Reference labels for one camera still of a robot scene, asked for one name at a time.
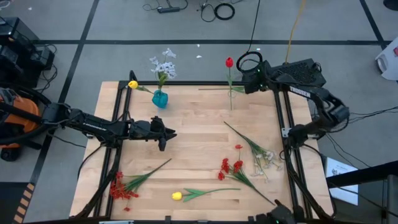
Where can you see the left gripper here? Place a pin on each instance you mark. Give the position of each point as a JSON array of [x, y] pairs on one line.
[[140, 130]]

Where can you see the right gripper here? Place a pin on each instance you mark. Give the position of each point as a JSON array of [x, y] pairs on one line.
[[262, 77]]

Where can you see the red artificial tulip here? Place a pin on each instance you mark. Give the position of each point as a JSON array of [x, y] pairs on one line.
[[229, 62]]

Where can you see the yellow artificial tulip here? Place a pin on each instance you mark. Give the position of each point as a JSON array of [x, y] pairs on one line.
[[176, 196], [133, 84]]

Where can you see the red small-blossom flower bunch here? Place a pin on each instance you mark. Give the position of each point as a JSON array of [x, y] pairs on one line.
[[122, 189]]

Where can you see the white artificial flower bunch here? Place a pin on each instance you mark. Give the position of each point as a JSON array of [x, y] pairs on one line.
[[264, 155], [164, 70]]

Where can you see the red large-blossom flower bunch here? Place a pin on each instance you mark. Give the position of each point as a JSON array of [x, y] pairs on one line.
[[237, 165]]

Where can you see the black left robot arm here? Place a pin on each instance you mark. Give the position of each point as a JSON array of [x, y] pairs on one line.
[[93, 126]]

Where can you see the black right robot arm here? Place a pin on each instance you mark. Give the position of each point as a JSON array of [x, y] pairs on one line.
[[311, 94]]

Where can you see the clear glass vase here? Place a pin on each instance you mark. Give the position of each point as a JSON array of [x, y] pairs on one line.
[[235, 94]]

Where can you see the teal glass vase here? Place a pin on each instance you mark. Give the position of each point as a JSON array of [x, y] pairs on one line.
[[160, 100]]

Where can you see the black perforated control box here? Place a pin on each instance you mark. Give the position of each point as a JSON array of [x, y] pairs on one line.
[[298, 73]]

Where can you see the black power strip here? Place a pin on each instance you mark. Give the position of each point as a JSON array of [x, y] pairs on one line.
[[168, 10]]

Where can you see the black device with green light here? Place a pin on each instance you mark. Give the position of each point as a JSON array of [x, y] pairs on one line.
[[281, 213]]

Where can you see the white printed paper sheet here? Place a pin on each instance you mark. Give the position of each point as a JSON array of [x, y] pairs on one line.
[[340, 183]]

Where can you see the white plastic object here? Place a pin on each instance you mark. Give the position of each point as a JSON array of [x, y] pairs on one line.
[[388, 62]]

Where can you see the black metal bar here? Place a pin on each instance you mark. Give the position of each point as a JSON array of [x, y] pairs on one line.
[[367, 173]]

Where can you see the orange shop vacuum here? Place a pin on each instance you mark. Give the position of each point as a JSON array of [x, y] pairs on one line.
[[21, 112]]

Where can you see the black round stand base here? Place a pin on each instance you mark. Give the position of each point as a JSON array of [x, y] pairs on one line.
[[391, 3]]

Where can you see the black equipment box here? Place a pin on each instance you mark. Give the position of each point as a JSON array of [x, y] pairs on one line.
[[18, 34]]

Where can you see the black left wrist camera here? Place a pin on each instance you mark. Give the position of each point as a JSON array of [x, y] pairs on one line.
[[158, 124]]

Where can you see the black table frame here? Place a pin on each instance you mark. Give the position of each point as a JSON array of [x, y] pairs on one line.
[[186, 83]]

